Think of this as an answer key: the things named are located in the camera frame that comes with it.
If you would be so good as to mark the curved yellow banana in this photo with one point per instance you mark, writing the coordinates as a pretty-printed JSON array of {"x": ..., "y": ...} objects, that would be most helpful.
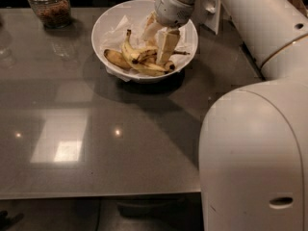
[{"x": 127, "y": 49}]

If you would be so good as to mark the white round bowl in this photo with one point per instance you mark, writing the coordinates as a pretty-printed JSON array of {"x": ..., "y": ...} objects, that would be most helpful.
[{"x": 112, "y": 20}]

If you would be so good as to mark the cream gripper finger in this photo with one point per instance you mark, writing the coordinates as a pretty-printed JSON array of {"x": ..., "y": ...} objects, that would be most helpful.
[
  {"x": 152, "y": 26},
  {"x": 166, "y": 41}
]

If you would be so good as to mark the white folded stand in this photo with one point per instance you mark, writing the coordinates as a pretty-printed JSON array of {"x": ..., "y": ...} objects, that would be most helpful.
[{"x": 211, "y": 12}]

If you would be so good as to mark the white paper liner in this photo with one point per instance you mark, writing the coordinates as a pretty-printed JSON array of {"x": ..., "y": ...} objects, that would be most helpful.
[{"x": 141, "y": 49}]

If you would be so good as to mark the left glass jar with granola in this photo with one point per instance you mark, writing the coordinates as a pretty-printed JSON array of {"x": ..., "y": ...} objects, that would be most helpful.
[{"x": 52, "y": 13}]

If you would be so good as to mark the front right yellow banana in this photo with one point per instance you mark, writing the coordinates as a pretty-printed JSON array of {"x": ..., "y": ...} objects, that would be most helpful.
[{"x": 167, "y": 67}]

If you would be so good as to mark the yellow banana with long stem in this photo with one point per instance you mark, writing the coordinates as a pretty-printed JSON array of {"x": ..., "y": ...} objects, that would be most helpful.
[{"x": 140, "y": 55}]

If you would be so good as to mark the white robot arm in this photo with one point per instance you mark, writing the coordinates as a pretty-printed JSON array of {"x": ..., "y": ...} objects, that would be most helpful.
[{"x": 253, "y": 146}]

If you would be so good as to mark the brown spotted left banana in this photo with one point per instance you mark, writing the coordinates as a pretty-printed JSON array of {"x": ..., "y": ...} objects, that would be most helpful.
[{"x": 116, "y": 58}]

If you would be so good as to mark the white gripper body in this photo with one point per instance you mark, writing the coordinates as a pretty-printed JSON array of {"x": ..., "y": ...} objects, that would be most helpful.
[{"x": 169, "y": 11}]

